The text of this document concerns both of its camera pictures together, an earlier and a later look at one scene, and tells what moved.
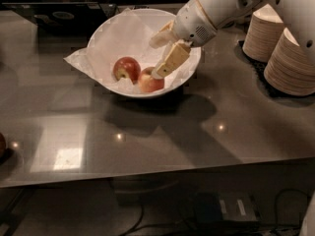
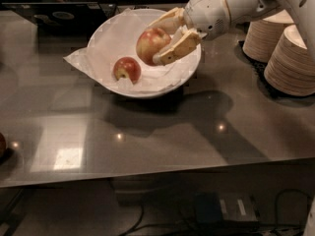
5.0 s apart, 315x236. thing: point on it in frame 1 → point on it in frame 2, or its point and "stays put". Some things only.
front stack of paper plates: x=288 y=68 stays put
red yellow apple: x=148 y=83 → x=150 y=43
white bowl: x=123 y=58 stays put
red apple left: x=127 y=67 stays put
